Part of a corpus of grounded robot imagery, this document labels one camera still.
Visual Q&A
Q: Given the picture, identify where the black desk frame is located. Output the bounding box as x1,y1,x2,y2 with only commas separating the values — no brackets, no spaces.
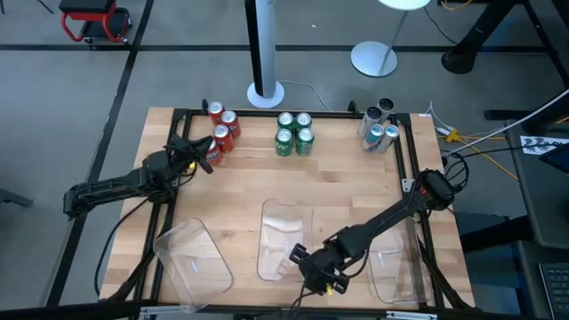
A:
437,0,569,90

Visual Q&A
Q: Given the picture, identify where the dark keyboard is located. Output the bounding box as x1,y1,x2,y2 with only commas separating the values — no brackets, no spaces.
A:
539,261,569,320

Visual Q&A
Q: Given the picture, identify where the grey pillar with round base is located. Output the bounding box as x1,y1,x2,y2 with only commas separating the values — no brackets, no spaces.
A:
244,0,286,110

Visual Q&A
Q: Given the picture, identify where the clear plastic bin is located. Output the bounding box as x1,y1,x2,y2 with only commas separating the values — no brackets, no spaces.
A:
152,216,235,315
256,197,315,284
366,215,435,306

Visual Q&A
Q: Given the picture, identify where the silver metal bar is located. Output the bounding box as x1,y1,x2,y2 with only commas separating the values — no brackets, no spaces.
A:
385,310,439,320
138,305,196,320

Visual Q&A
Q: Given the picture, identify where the grey desk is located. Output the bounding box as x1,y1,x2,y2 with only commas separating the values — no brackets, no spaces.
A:
506,119,569,250

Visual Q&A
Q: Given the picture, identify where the white cable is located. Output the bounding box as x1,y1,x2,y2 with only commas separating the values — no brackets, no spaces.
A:
441,88,569,159

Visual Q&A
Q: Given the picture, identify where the black aluminium table frame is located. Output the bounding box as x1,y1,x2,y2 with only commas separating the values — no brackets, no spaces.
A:
106,98,477,312

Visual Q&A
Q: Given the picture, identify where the slim blue can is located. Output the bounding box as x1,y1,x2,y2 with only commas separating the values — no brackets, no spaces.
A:
377,124,401,155
362,123,386,153

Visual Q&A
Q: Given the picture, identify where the slim silver can black top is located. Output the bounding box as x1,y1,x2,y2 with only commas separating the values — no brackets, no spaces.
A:
357,106,383,139
376,97,396,125

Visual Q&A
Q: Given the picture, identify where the red and black stool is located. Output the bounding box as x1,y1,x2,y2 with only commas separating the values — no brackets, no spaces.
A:
58,0,133,44

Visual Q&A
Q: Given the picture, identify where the white floor lamp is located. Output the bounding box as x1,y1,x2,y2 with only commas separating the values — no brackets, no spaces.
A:
349,0,432,79

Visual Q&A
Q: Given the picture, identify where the white marker paper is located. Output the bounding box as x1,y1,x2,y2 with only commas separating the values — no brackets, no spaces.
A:
519,135,569,156

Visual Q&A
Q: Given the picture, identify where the yellow floor cable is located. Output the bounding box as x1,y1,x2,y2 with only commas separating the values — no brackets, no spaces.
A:
444,127,520,182

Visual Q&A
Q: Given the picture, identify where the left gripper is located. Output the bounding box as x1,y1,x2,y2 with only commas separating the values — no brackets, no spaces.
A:
164,132,215,175

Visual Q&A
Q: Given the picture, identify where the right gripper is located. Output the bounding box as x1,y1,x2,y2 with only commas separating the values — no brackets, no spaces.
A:
289,239,352,296

